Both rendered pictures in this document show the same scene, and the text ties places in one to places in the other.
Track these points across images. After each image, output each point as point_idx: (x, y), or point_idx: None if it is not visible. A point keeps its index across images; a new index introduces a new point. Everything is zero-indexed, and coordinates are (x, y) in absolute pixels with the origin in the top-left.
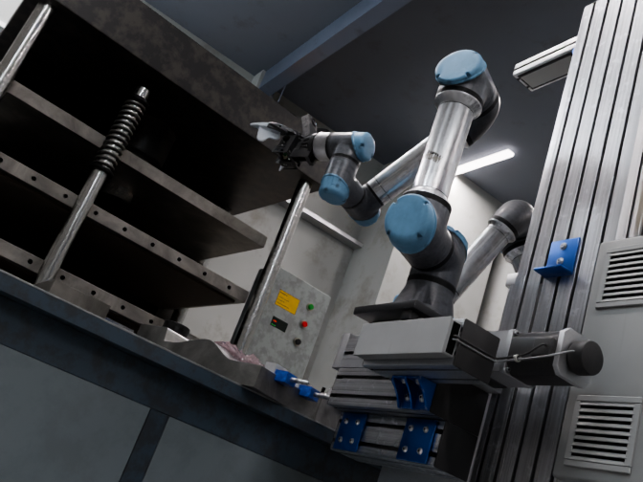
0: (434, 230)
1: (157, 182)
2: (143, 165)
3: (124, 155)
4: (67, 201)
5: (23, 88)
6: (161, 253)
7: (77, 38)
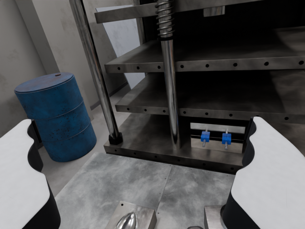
0: None
1: (219, 5)
2: (199, 1)
3: (181, 4)
4: (161, 69)
5: (101, 13)
6: (246, 67)
7: None
